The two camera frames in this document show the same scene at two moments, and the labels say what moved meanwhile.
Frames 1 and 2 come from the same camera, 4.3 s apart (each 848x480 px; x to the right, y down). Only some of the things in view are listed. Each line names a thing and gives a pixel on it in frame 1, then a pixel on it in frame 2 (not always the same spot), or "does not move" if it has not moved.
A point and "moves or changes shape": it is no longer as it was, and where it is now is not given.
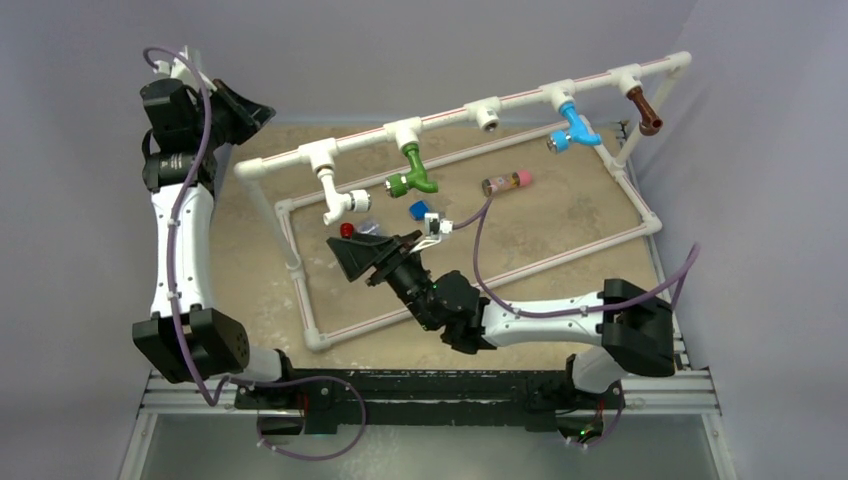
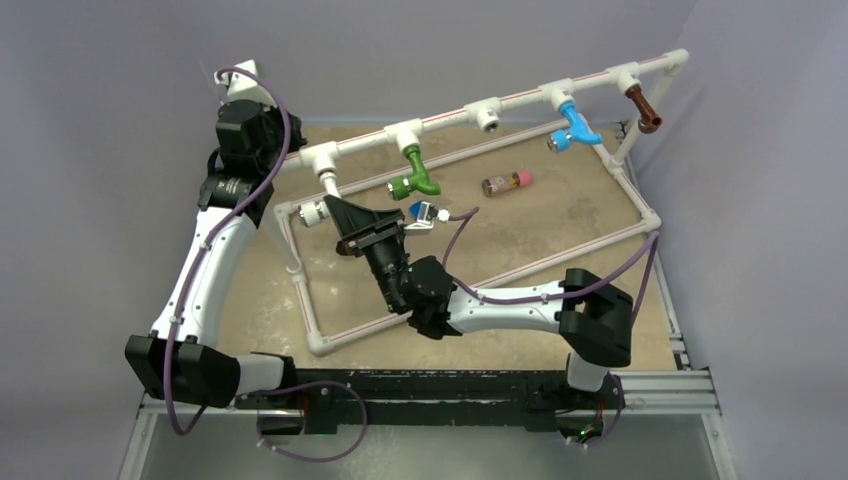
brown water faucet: (650, 122) does not move
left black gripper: (248, 116) to (296, 141)
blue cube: (418, 210) does not move
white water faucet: (357, 200) moves or changes shape
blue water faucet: (559, 140) does not move
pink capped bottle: (494, 185) does not move
